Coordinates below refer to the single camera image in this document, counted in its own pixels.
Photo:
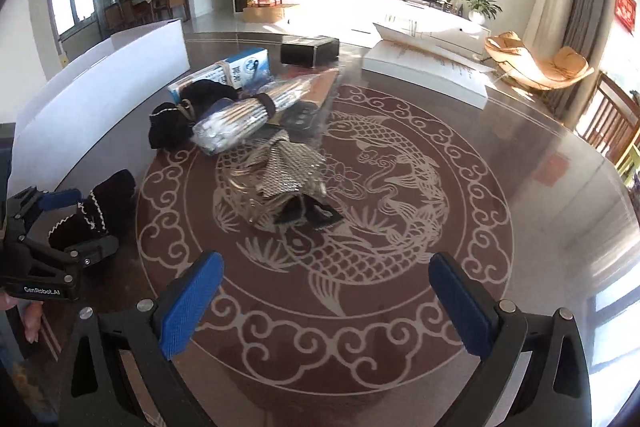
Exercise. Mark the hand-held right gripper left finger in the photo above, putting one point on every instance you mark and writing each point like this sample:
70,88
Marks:
192,302

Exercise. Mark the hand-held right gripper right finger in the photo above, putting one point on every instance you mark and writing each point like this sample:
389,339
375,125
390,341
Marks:
460,307

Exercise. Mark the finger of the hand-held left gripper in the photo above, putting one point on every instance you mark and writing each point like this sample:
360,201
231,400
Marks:
92,252
60,199

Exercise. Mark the black sock with white trim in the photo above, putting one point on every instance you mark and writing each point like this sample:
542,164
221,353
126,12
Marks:
107,202

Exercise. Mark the large white storage box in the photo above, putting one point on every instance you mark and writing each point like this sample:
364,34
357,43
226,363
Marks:
100,92

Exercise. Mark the orange phone case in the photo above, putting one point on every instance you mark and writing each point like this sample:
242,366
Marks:
320,94

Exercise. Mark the person's left hand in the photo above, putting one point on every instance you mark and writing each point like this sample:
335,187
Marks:
31,322

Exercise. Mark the black cloth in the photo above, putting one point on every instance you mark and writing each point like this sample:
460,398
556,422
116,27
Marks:
185,122

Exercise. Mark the silver mesh fabric pouch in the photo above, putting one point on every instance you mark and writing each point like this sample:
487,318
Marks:
285,179

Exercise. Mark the bagged chopstick bundle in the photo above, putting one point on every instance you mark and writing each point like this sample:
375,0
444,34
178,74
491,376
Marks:
250,112

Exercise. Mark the blue and white carton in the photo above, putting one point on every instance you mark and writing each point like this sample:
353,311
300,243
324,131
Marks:
250,67

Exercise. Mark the white flat box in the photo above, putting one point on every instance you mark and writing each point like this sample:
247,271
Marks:
425,72

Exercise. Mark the wooden slatted chair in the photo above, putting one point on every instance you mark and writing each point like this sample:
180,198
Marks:
610,119

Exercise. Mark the orange lounge chair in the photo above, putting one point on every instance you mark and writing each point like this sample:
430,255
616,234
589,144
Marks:
540,64

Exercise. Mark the black box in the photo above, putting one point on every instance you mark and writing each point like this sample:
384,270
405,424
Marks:
310,50

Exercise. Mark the leafy plant in white pot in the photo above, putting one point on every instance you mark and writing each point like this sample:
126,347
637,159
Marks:
480,4

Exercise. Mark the white television cabinet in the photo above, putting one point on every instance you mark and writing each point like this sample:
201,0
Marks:
325,2

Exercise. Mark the red wall decoration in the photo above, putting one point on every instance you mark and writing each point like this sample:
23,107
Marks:
625,4

